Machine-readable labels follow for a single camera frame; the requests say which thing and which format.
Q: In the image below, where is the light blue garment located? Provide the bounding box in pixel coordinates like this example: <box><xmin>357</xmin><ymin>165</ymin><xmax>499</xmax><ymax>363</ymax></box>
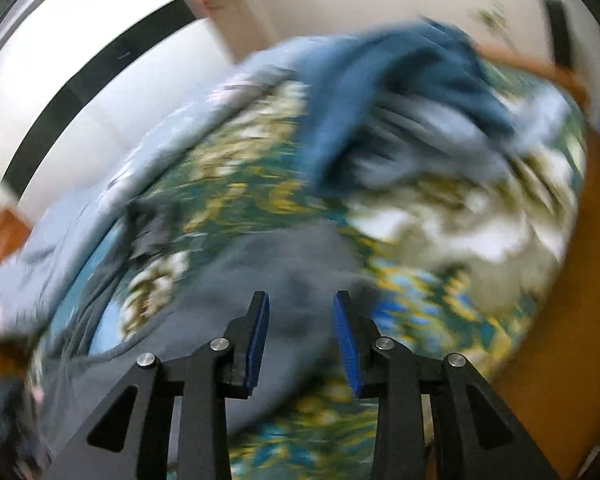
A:
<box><xmin>380</xmin><ymin>90</ymin><xmax>576</xmax><ymax>181</ymax></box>

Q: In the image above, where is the beige door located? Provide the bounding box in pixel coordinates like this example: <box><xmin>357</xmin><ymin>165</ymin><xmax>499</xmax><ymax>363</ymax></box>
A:
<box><xmin>177</xmin><ymin>0</ymin><xmax>276</xmax><ymax>61</ymax></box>

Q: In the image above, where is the blue-grey floral quilt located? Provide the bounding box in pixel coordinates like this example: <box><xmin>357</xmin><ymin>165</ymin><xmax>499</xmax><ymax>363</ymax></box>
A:
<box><xmin>0</xmin><ymin>45</ymin><xmax>331</xmax><ymax>341</ymax></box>

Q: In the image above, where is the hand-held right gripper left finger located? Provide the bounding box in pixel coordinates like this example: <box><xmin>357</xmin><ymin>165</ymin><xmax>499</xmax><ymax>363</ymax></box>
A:
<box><xmin>55</xmin><ymin>290</ymin><xmax>271</xmax><ymax>480</ymax></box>

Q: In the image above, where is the green floral blanket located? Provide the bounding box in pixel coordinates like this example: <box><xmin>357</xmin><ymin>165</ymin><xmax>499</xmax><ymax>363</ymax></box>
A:
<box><xmin>25</xmin><ymin>60</ymin><xmax>588</xmax><ymax>480</ymax></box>

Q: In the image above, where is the white wardrobe with black stripe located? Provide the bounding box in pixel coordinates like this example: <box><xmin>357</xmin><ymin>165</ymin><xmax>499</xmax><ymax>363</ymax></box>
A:
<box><xmin>0</xmin><ymin>0</ymin><xmax>241</xmax><ymax>221</ymax></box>

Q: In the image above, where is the grey fleece garment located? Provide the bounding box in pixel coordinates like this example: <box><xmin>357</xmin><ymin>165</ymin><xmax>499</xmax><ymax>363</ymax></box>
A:
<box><xmin>30</xmin><ymin>220</ymin><xmax>381</xmax><ymax>461</ymax></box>

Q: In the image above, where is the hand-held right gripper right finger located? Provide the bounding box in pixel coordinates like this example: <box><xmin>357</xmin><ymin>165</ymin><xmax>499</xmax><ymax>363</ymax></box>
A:
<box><xmin>332</xmin><ymin>290</ymin><xmax>561</xmax><ymax>480</ymax></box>

